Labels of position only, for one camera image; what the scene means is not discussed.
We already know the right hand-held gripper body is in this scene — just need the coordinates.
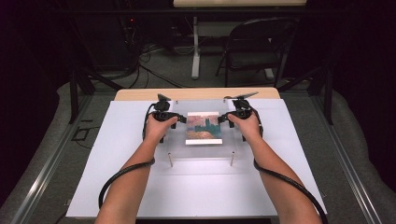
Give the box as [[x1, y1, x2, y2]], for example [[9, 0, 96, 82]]
[[223, 91, 260, 119]]

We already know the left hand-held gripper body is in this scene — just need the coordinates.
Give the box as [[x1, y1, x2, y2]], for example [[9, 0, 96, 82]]
[[151, 92, 180, 123]]

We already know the colourful painting print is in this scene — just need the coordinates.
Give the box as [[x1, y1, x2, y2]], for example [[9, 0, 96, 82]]
[[185, 110, 224, 147]]

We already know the clear acrylic photo frame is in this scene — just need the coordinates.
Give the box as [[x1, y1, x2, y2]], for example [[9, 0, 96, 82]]
[[162, 99, 248, 168]]

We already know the person's left hand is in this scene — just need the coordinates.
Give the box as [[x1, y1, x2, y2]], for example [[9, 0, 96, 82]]
[[143, 113, 179, 145]]

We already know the person's right hand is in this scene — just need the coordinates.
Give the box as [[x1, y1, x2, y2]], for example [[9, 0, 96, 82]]
[[226, 112, 264, 144]]

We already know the wooden table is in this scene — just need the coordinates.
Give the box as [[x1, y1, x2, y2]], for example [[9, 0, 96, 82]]
[[114, 87, 281, 102]]

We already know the black folding chair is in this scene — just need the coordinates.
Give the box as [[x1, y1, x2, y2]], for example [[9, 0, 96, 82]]
[[215, 16, 301, 89]]

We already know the white table board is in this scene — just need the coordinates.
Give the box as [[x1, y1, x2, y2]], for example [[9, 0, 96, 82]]
[[65, 98, 328, 218]]

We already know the white desk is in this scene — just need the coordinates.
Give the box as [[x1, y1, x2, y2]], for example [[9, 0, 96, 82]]
[[172, 0, 308, 80]]

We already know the dark equipment rack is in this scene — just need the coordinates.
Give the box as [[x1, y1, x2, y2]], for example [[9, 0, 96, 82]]
[[117, 12, 142, 70]]

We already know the black metal stand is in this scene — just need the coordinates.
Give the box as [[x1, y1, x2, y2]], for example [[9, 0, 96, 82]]
[[277, 64, 334, 126], [68, 65, 124, 125]]

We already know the black floor cable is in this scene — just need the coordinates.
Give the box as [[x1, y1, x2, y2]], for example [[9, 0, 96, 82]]
[[125, 43, 186, 90]]

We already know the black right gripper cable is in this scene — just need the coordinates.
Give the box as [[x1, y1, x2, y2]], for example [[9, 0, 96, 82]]
[[250, 105, 330, 224]]

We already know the aluminium rail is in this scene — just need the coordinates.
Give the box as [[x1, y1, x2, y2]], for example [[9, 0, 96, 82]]
[[310, 92, 388, 224], [9, 92, 95, 224]]

